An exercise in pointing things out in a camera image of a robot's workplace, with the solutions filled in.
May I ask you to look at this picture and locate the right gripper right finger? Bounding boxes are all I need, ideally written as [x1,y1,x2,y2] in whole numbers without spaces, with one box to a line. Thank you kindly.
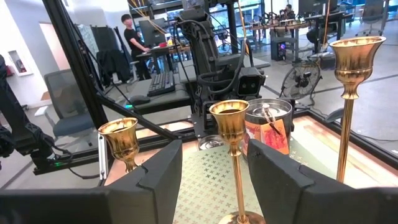
[247,139,398,224]

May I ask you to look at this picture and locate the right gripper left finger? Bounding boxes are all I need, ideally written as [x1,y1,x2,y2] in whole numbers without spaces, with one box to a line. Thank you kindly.
[0,139,183,224]

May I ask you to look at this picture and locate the medium gold candlestick holder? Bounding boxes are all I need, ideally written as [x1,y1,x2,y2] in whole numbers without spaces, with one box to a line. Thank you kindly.
[208,99,267,224]

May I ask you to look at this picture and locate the large candle tin orange label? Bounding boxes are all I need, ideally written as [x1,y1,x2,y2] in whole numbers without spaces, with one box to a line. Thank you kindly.
[242,98,295,156]

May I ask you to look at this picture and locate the short gold candlestick holder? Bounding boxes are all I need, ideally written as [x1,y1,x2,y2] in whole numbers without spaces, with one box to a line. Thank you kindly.
[98,117,141,174]

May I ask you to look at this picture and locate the tall gold candlestick holder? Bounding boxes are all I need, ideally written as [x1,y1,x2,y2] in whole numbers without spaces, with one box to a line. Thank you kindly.
[328,36,387,184]

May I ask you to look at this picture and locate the small printed candle tin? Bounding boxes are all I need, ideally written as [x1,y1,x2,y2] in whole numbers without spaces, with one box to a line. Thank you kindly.
[198,134,225,151]

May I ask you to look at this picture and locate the grey desk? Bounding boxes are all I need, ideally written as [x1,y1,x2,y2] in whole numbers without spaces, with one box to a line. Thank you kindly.
[102,52,271,116]

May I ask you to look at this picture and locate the black keyboard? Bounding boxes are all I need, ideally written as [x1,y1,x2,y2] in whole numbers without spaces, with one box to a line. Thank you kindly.
[147,70,175,97]

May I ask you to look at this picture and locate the orange paper gift tag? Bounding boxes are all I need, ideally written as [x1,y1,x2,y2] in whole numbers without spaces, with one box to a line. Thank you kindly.
[259,119,290,156]

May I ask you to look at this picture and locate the black computer tower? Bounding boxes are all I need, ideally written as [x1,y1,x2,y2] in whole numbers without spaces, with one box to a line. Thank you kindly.
[271,37,298,62]

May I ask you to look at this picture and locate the black floor fan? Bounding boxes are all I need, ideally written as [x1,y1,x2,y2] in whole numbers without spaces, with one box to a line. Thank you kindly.
[279,59,322,101]

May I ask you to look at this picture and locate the black computer mouse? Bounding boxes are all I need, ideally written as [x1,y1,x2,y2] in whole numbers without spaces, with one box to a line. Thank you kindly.
[129,95,152,106]

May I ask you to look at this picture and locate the black computer monitor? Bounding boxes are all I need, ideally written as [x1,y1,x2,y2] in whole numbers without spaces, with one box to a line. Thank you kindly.
[139,17,167,47]
[298,0,338,17]

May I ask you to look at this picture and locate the person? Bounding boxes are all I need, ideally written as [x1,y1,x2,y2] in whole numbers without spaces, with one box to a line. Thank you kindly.
[279,4,297,20]
[121,14,152,81]

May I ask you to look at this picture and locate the black hanging jacket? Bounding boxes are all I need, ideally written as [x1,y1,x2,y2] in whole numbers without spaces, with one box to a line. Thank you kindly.
[96,49,132,87]

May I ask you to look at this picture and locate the grey office chair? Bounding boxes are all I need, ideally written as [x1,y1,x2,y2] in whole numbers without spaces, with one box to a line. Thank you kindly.
[356,0,390,37]
[43,68,97,147]

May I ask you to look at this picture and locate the white fire extinguisher cabinet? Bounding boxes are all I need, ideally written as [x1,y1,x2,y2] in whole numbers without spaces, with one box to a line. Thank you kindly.
[7,49,34,77]

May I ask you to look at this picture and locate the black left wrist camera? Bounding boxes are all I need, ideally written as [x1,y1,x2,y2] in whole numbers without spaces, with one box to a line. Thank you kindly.
[236,67,267,98]

